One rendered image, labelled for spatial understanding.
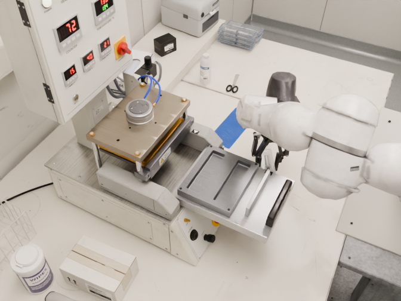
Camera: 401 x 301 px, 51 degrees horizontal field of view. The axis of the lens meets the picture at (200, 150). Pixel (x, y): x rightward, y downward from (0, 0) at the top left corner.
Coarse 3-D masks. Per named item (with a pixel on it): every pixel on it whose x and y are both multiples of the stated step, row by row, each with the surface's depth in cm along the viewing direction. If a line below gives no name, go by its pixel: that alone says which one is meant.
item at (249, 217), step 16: (256, 176) 125; (272, 176) 125; (176, 192) 121; (256, 192) 116; (272, 192) 121; (288, 192) 121; (192, 208) 119; (208, 208) 117; (240, 208) 117; (256, 208) 117; (224, 224) 116; (240, 224) 114; (256, 224) 114
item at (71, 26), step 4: (72, 20) 100; (68, 24) 100; (72, 24) 101; (60, 28) 98; (64, 28) 99; (68, 28) 100; (72, 28) 101; (76, 28) 103; (60, 32) 98; (64, 32) 99; (68, 32) 101; (72, 32) 102; (64, 36) 100
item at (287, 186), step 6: (288, 180) 119; (288, 186) 118; (282, 192) 116; (276, 198) 115; (282, 198) 115; (276, 204) 113; (270, 210) 112; (276, 210) 112; (270, 216) 111; (276, 216) 113; (270, 222) 111
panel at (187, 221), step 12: (180, 216) 122; (192, 216) 126; (204, 216) 131; (180, 228) 122; (192, 228) 126; (204, 228) 131; (216, 228) 137; (192, 240) 126; (204, 240) 131; (204, 252) 132
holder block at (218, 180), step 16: (208, 160) 128; (224, 160) 126; (240, 160) 126; (192, 176) 122; (208, 176) 124; (224, 176) 122; (240, 176) 124; (192, 192) 118; (208, 192) 118; (224, 192) 120; (240, 192) 118; (224, 208) 114
